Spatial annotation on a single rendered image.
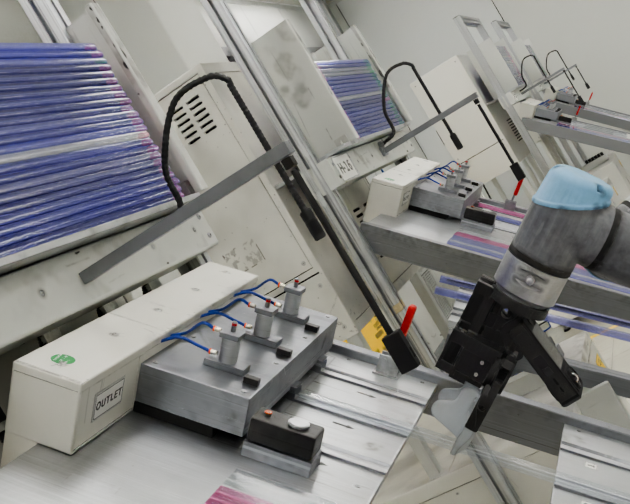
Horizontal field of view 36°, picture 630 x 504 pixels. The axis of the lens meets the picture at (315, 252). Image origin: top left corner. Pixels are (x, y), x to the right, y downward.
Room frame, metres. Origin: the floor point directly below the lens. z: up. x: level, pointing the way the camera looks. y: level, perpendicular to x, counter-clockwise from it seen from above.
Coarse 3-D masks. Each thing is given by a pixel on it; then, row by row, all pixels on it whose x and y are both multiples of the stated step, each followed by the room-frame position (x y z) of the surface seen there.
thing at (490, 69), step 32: (480, 32) 6.13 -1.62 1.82; (448, 64) 5.54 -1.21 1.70; (480, 64) 5.44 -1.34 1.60; (512, 64) 5.92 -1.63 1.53; (416, 96) 5.63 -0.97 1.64; (448, 96) 5.57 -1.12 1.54; (480, 96) 5.52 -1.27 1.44; (512, 96) 5.42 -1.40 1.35; (480, 128) 5.55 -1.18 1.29; (512, 128) 5.95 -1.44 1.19; (544, 128) 5.44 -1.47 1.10; (576, 128) 5.51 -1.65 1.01; (608, 128) 5.98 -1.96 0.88; (480, 160) 5.58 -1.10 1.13; (544, 160) 5.44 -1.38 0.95
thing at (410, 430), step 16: (304, 400) 1.20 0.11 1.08; (320, 400) 1.20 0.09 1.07; (336, 400) 1.20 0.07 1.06; (352, 416) 1.19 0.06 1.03; (368, 416) 1.18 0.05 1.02; (384, 416) 1.19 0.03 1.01; (400, 432) 1.17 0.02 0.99; (416, 432) 1.16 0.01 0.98; (432, 432) 1.17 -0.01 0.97; (448, 448) 1.16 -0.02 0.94; (480, 448) 1.15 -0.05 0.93; (496, 464) 1.14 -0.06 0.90; (512, 464) 1.13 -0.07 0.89; (528, 464) 1.13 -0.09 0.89; (560, 480) 1.12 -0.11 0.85; (576, 480) 1.12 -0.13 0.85; (608, 496) 1.11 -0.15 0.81; (624, 496) 1.10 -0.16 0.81
